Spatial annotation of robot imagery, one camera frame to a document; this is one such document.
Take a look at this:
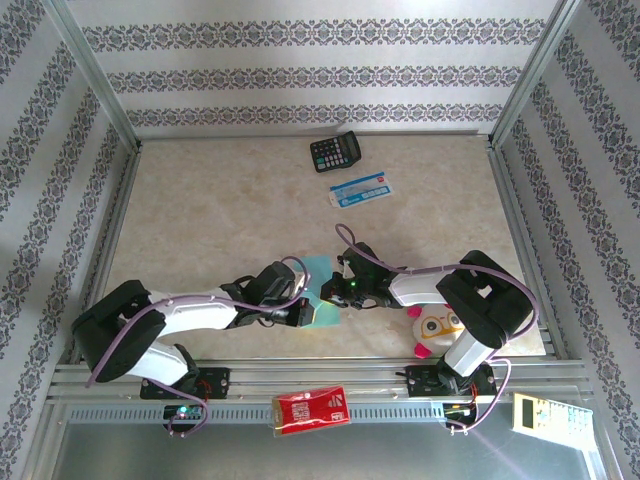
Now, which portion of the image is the beige remote control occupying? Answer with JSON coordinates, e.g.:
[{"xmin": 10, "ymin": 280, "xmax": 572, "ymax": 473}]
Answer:
[{"xmin": 510, "ymin": 392, "xmax": 595, "ymax": 449}]

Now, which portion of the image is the grey metal sheet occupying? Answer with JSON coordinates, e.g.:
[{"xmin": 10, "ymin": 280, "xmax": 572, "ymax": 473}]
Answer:
[{"xmin": 49, "ymin": 422, "xmax": 601, "ymax": 480}]

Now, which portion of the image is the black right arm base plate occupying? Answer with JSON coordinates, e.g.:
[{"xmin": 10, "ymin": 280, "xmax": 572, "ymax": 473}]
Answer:
[{"xmin": 405, "ymin": 364, "xmax": 499, "ymax": 400}]

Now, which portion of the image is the black desk calculator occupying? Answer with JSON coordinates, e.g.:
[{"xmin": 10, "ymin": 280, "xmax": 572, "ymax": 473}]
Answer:
[{"xmin": 309, "ymin": 130, "xmax": 363, "ymax": 174}]

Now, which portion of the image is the blue white flat packet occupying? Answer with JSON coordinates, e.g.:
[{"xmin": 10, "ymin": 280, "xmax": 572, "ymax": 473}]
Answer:
[{"xmin": 328, "ymin": 170, "xmax": 395, "ymax": 211}]

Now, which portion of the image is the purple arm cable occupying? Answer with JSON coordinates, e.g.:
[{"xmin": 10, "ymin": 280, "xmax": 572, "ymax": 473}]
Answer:
[
  {"xmin": 85, "ymin": 255, "xmax": 314, "ymax": 439},
  {"xmin": 333, "ymin": 223, "xmax": 541, "ymax": 435}
]

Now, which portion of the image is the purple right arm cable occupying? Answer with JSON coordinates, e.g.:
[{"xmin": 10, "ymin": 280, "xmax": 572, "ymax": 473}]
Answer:
[{"xmin": 333, "ymin": 223, "xmax": 541, "ymax": 435}]

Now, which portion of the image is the red printed packet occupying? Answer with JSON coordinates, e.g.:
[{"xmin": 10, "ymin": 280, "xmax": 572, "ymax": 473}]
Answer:
[{"xmin": 271, "ymin": 383, "xmax": 353, "ymax": 437}]

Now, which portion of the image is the aluminium frame post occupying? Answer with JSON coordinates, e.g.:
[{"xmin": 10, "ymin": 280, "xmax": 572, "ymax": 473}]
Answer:
[
  {"xmin": 42, "ymin": 0, "xmax": 144, "ymax": 151},
  {"xmin": 490, "ymin": 0, "xmax": 586, "ymax": 149}
]

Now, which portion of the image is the aluminium mounting rail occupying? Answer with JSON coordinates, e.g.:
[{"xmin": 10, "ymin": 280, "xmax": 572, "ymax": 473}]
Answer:
[{"xmin": 47, "ymin": 357, "xmax": 591, "ymax": 404}]

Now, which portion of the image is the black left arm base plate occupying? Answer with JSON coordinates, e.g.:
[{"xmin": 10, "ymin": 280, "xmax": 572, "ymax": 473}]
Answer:
[{"xmin": 139, "ymin": 366, "xmax": 232, "ymax": 401}]

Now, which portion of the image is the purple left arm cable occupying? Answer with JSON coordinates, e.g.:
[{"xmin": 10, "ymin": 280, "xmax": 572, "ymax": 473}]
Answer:
[{"xmin": 85, "ymin": 255, "xmax": 314, "ymax": 439}]

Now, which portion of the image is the aluminium side rail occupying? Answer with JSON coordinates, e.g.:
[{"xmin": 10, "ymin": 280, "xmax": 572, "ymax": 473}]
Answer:
[
  {"xmin": 487, "ymin": 142, "xmax": 569, "ymax": 361},
  {"xmin": 67, "ymin": 144, "xmax": 144, "ymax": 364}
]

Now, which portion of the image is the aluminium back rail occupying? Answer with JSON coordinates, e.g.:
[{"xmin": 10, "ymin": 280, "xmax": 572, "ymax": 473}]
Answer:
[{"xmin": 137, "ymin": 130, "xmax": 494, "ymax": 142}]

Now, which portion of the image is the white pink plush toy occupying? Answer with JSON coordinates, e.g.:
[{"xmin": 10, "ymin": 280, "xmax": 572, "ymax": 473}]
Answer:
[{"xmin": 406, "ymin": 304, "xmax": 474, "ymax": 360}]

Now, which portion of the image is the grey slotted cable duct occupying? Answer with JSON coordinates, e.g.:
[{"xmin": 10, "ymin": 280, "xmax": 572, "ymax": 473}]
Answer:
[{"xmin": 67, "ymin": 402, "xmax": 449, "ymax": 424}]

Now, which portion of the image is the light blue cloth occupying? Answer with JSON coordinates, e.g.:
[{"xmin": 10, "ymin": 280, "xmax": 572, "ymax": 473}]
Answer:
[{"xmin": 299, "ymin": 254, "xmax": 342, "ymax": 331}]

